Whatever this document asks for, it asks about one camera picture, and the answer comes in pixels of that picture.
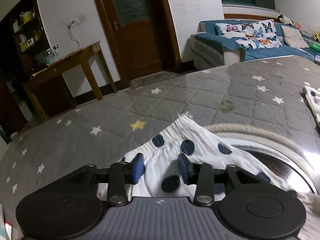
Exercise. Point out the grey star tablecloth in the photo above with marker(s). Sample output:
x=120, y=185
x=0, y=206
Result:
x=266, y=94

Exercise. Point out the brown wooden door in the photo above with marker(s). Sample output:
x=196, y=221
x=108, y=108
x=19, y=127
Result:
x=141, y=37

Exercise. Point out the beige cushion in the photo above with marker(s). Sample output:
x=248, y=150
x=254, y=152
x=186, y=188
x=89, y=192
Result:
x=293, y=37

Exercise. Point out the wooden side table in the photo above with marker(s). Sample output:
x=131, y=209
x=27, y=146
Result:
x=78, y=58

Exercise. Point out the dark wall shelf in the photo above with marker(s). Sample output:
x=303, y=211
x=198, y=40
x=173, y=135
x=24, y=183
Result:
x=22, y=39

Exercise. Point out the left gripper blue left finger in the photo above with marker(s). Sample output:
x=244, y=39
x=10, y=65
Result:
x=121, y=174

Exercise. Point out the black white plush toy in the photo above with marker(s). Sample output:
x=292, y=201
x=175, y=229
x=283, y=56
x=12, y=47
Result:
x=285, y=20

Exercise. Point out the green plush toy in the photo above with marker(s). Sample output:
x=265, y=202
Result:
x=314, y=47

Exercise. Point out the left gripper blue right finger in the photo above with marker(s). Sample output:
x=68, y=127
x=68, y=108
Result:
x=201, y=175

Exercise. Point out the butterfly print blanket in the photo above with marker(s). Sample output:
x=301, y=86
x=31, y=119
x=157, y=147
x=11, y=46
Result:
x=255, y=35

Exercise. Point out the round induction cooktop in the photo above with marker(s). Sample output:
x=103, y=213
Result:
x=282, y=156

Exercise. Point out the glass jar on table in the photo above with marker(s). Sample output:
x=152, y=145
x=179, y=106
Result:
x=50, y=57

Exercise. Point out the blue corner sofa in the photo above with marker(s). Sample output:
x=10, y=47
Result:
x=225, y=42

